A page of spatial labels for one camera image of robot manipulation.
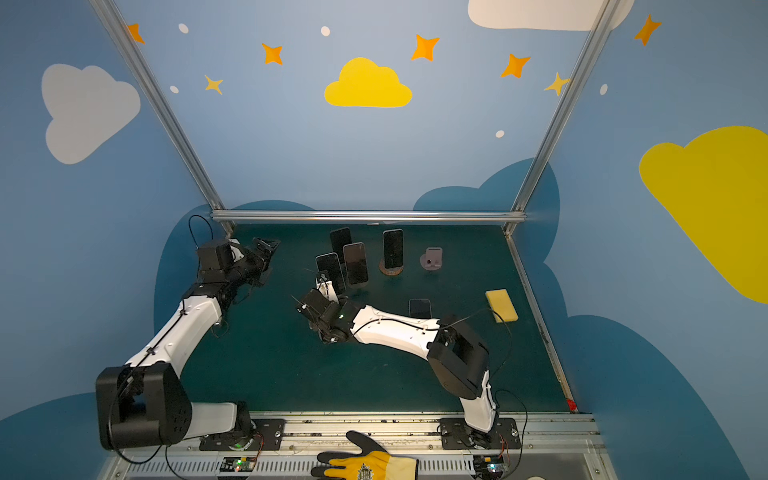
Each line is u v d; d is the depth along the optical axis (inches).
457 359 18.5
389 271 42.4
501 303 39.0
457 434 29.4
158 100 32.9
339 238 38.8
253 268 29.7
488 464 28.3
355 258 38.5
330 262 37.2
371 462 27.1
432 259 42.2
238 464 27.8
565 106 33.6
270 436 29.4
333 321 24.0
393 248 41.4
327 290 28.9
